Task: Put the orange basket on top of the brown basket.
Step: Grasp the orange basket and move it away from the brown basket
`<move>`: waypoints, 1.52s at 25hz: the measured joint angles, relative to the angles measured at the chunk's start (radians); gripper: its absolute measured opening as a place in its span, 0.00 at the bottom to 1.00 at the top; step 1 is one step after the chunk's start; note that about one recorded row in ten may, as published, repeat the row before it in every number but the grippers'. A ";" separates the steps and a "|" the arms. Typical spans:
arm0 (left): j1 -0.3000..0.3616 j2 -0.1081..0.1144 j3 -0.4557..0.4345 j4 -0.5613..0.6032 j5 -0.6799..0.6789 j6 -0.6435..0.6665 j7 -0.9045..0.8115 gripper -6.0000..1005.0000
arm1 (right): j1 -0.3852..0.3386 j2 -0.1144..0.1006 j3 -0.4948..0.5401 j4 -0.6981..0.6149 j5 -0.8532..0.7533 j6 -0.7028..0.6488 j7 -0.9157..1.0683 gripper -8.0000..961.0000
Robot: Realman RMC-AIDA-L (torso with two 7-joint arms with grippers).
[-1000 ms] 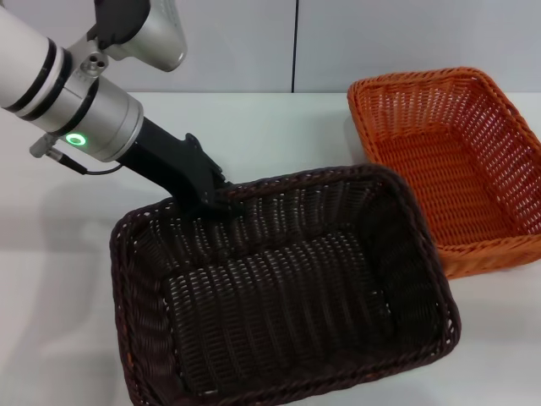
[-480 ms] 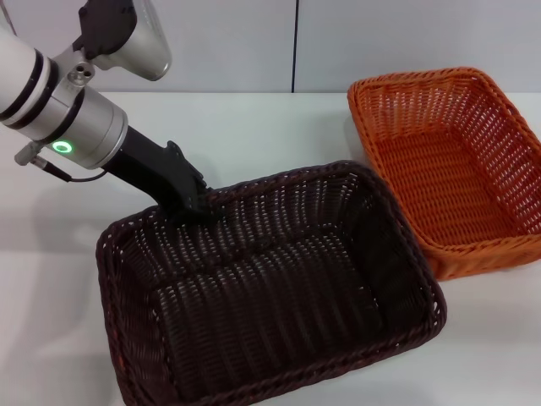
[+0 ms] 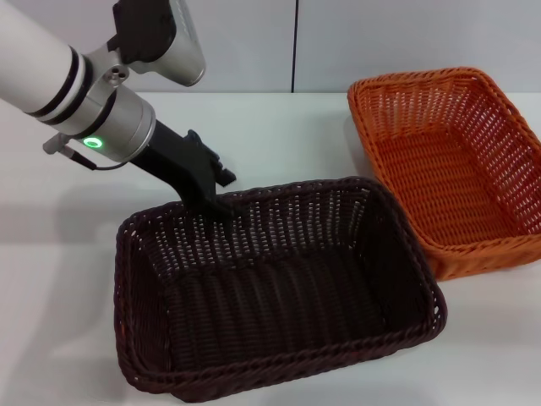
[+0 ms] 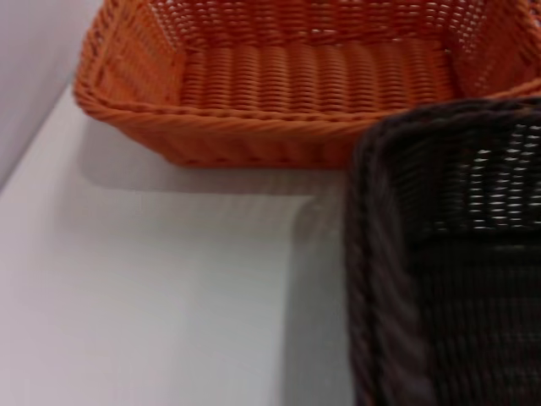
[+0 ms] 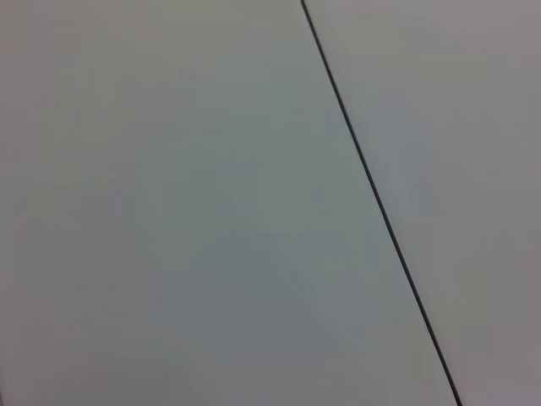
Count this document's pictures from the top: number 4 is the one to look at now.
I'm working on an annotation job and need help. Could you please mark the dark brown wicker basket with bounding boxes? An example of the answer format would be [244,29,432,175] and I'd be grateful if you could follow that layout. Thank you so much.
[343,96,541,406]

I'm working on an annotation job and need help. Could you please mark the orange wicker basket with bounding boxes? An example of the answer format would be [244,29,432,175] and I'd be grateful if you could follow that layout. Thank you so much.
[73,0,541,171]

